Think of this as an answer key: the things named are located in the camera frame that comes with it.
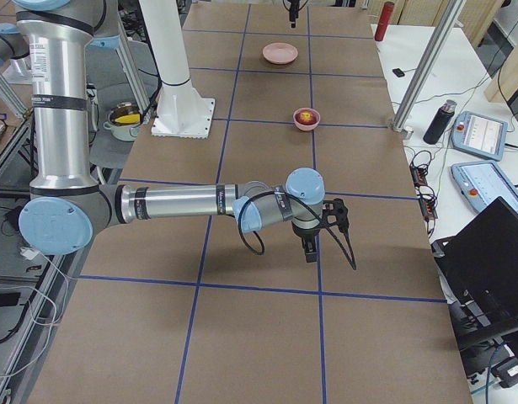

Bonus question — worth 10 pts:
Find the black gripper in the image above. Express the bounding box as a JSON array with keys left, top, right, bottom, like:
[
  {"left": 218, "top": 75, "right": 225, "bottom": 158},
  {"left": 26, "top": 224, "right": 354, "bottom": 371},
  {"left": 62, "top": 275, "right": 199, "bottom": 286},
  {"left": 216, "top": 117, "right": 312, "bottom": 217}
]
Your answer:
[
  {"left": 291, "top": 221, "right": 321, "bottom": 263},
  {"left": 286, "top": 0, "right": 301, "bottom": 29}
]

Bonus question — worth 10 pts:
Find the pink bowl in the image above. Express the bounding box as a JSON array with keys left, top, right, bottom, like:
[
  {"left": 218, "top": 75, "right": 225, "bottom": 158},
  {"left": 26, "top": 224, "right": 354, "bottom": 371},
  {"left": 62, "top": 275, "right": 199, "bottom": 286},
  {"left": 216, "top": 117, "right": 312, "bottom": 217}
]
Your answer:
[{"left": 292, "top": 108, "right": 321, "bottom": 131}]

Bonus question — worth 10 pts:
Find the red apple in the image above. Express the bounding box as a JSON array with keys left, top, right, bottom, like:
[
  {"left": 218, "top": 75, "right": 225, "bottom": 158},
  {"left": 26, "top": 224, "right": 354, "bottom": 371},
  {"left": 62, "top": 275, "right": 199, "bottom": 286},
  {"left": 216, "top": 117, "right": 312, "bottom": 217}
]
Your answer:
[{"left": 296, "top": 109, "right": 317, "bottom": 125}]

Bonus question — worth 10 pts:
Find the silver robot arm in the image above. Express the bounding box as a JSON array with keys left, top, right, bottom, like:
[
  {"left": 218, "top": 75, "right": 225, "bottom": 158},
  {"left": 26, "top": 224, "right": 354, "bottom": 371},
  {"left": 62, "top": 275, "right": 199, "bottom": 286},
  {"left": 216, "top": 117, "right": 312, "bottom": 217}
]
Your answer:
[
  {"left": 15, "top": 1, "right": 326, "bottom": 262},
  {"left": 0, "top": 1, "right": 197, "bottom": 85}
]

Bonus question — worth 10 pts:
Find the pink plate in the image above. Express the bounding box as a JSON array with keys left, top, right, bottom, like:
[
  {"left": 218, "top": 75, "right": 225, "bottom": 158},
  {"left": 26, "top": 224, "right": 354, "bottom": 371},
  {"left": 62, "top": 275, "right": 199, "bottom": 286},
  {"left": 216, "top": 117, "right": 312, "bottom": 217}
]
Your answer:
[{"left": 262, "top": 42, "right": 299, "bottom": 65}]

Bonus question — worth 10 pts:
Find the red bottle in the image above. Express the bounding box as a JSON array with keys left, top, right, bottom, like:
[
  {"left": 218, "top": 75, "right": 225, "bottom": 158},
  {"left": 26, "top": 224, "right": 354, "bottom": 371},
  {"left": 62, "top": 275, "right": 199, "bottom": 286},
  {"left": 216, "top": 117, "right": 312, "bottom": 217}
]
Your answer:
[{"left": 374, "top": 1, "right": 395, "bottom": 42}]

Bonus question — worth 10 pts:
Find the small black square device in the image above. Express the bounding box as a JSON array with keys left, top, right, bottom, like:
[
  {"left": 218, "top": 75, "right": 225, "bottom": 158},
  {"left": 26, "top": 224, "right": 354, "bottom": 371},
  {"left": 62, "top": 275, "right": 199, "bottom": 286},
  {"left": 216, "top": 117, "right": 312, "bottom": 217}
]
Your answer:
[{"left": 393, "top": 68, "right": 405, "bottom": 77}]

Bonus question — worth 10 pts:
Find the black orange power strip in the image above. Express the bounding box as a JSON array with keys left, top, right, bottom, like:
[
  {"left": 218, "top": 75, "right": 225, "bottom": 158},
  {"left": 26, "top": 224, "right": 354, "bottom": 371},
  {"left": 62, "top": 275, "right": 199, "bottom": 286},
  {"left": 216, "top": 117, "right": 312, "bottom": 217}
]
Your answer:
[{"left": 410, "top": 165, "right": 438, "bottom": 222}]

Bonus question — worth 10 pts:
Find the black water bottle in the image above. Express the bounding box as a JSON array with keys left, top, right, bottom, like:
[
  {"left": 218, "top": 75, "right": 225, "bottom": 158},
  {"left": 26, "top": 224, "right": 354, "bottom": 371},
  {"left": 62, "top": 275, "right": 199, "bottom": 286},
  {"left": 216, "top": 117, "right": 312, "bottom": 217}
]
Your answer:
[{"left": 423, "top": 99, "right": 457, "bottom": 145}]

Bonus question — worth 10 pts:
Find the near teach pendant tablet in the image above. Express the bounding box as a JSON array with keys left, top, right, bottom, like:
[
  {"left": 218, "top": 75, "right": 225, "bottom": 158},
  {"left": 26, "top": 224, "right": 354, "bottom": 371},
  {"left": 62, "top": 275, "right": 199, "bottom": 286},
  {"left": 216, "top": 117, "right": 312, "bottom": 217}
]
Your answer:
[{"left": 451, "top": 161, "right": 518, "bottom": 214}]

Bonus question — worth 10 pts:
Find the teach pendant tablet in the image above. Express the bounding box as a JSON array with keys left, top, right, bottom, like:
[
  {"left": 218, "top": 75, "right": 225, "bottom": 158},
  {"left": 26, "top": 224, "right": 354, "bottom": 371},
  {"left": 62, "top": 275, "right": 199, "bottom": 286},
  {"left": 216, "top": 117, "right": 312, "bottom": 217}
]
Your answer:
[
  {"left": 451, "top": 111, "right": 508, "bottom": 161},
  {"left": 451, "top": 161, "right": 518, "bottom": 214}
]

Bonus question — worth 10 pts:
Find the white enamel pot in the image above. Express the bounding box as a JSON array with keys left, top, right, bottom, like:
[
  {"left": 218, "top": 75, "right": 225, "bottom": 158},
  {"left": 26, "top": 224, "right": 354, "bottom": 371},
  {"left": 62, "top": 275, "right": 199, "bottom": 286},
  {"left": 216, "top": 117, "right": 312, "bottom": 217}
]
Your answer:
[{"left": 103, "top": 102, "right": 142, "bottom": 142}]

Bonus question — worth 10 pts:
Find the far teach pendant tablet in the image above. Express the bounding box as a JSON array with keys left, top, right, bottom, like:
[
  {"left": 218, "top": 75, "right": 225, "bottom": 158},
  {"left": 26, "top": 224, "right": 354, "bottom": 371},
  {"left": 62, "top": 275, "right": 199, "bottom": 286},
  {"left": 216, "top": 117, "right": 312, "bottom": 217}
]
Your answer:
[{"left": 451, "top": 111, "right": 508, "bottom": 161}]

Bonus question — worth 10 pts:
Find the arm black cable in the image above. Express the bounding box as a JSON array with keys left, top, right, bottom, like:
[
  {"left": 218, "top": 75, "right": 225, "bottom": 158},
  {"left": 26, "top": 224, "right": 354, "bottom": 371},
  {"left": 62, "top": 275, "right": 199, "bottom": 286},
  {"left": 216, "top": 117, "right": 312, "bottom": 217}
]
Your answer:
[{"left": 236, "top": 191, "right": 358, "bottom": 271}]

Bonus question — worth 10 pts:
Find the white pedestal column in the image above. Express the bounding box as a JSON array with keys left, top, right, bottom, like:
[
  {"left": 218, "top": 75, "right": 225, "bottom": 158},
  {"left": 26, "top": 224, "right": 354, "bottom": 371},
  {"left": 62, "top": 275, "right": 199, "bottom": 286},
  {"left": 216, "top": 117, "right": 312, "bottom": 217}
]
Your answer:
[{"left": 140, "top": 0, "right": 216, "bottom": 139}]

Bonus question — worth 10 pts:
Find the aluminium frame post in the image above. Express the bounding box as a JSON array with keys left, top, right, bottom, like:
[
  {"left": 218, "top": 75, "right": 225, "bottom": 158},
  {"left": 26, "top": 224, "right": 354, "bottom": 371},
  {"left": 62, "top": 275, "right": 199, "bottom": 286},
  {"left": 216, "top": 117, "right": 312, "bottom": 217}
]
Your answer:
[{"left": 390, "top": 0, "right": 466, "bottom": 140}]

